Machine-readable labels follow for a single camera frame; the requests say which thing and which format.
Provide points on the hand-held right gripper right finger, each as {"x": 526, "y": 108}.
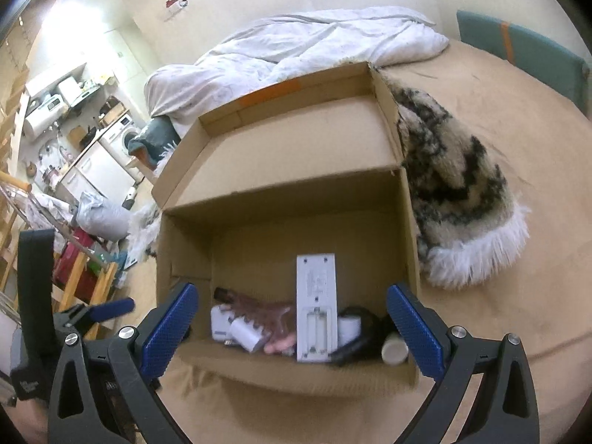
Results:
{"x": 418, "y": 330}

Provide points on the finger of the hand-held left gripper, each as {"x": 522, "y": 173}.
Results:
{"x": 113, "y": 310}

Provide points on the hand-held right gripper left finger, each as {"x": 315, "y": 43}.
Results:
{"x": 171, "y": 323}

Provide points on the cream round jar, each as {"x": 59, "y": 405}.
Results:
{"x": 394, "y": 349}

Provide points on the black rounded object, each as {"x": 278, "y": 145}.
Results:
{"x": 372, "y": 323}

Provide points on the black tube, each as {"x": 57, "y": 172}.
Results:
{"x": 354, "y": 354}

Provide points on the small white jar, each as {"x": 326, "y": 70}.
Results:
{"x": 348, "y": 330}

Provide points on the white charger block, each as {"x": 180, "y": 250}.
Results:
{"x": 247, "y": 333}

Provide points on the brown translucent bottle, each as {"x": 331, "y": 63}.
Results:
{"x": 263, "y": 310}

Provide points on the white remote control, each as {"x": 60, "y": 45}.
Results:
{"x": 317, "y": 286}

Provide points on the cardboard box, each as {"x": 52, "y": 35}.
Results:
{"x": 277, "y": 222}

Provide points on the person's left forearm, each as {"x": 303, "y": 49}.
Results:
{"x": 27, "y": 423}

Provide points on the yellow wooden shelf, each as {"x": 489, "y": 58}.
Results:
{"x": 108, "y": 277}

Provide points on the hanging pale cloth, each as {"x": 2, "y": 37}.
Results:
{"x": 51, "y": 208}

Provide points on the grey trash bag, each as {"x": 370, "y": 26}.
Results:
{"x": 101, "y": 219}

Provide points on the small white bottle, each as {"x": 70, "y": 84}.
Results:
{"x": 130, "y": 198}

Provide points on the white kitchen counter cabinet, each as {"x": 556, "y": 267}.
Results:
{"x": 101, "y": 171}

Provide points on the fluffy leopard print blanket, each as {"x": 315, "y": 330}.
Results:
{"x": 453, "y": 185}

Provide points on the white water heater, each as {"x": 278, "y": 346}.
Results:
{"x": 44, "y": 118}

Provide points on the white washing machine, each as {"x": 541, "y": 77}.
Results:
{"x": 122, "y": 138}

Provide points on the white kitchen appliance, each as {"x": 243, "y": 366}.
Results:
{"x": 68, "y": 90}

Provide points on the white duvet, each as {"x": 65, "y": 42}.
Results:
{"x": 286, "y": 55}

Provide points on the teal headboard cushion orange stripe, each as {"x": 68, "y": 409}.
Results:
{"x": 541, "y": 55}

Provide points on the red white wall decoration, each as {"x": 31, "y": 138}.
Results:
{"x": 175, "y": 2}

